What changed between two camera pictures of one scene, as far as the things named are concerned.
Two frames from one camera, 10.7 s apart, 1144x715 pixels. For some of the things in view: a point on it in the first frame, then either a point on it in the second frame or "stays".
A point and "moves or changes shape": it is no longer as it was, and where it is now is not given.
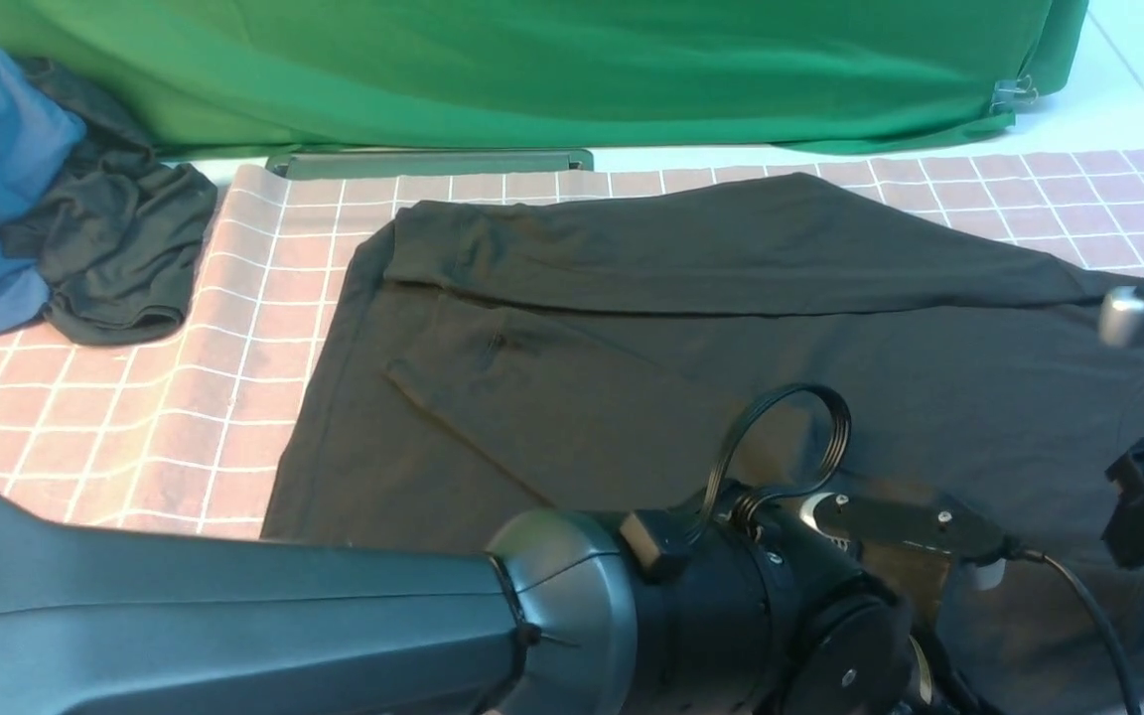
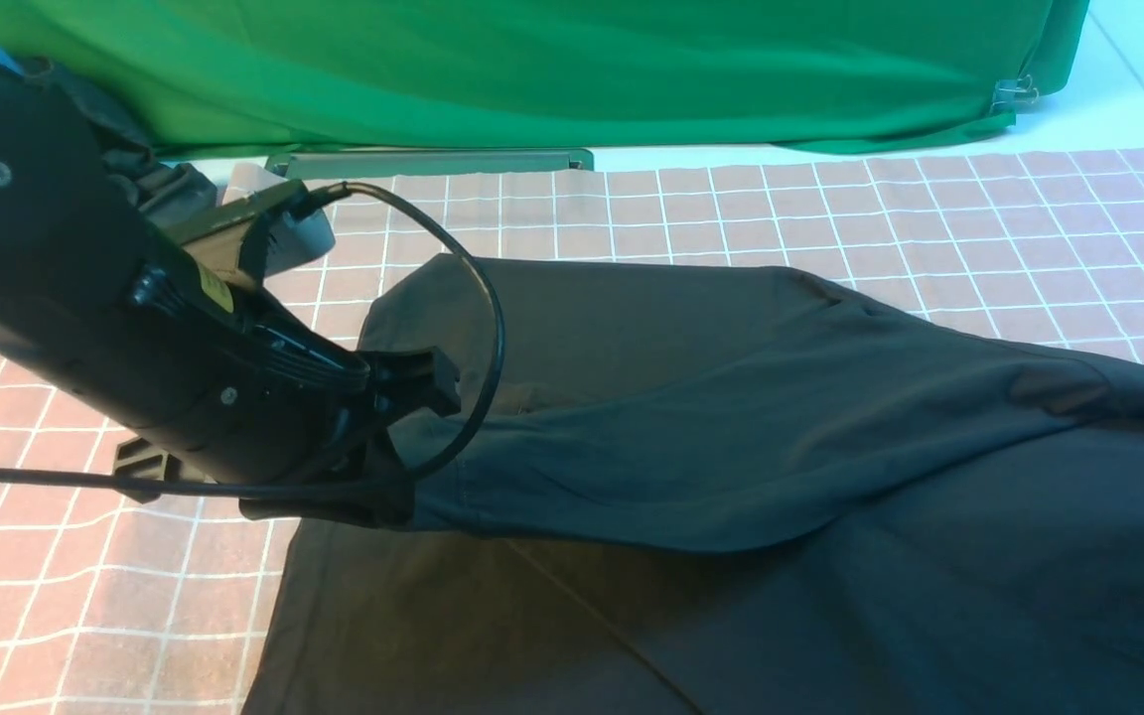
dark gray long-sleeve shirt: x=484 y=364 moves or changes shape
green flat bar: x=304 y=165 stays
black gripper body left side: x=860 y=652 → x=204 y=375
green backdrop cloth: x=222 y=78 stays
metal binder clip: x=1008 y=92 stays
